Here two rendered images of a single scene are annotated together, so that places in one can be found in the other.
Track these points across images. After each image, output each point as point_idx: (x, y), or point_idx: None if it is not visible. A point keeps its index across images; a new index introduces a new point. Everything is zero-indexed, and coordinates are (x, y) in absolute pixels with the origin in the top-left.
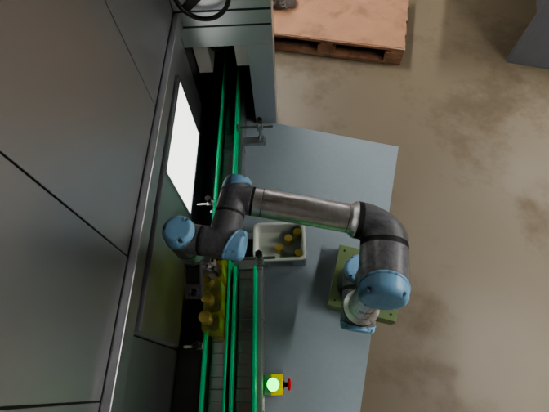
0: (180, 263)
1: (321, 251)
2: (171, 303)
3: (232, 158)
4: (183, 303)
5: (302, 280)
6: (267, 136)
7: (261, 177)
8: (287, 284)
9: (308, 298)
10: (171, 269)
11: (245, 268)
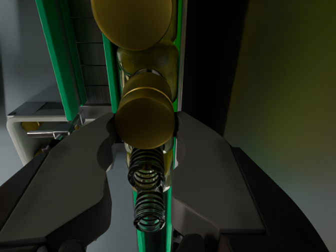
0: (249, 144)
1: (4, 123)
2: (319, 3)
3: (151, 251)
4: (235, 38)
5: (22, 77)
6: (116, 249)
7: (117, 212)
8: (49, 72)
9: (2, 43)
10: (311, 160)
11: (108, 106)
